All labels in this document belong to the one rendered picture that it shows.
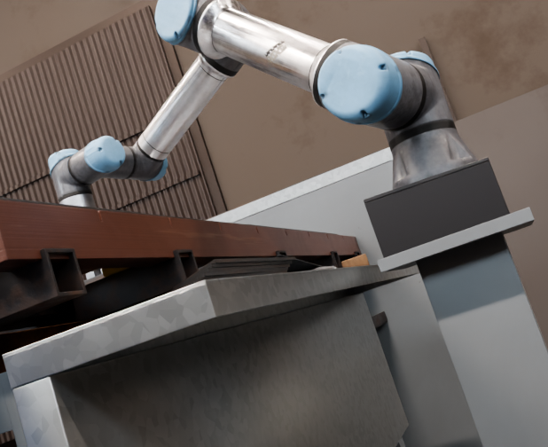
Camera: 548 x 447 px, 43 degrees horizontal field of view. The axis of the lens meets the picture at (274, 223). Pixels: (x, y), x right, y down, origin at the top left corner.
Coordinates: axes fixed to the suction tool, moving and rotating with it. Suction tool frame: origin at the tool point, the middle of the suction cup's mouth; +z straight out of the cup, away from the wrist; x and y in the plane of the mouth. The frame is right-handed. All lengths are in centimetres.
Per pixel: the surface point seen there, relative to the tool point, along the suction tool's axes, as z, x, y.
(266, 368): 26, 41, 41
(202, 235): 4, 38, 39
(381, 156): -19, 66, -75
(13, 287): 9, 29, 79
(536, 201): 0, 132, -257
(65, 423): 23, 37, 89
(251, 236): 3.3, 39.8, 17.5
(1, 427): 22, 21, 76
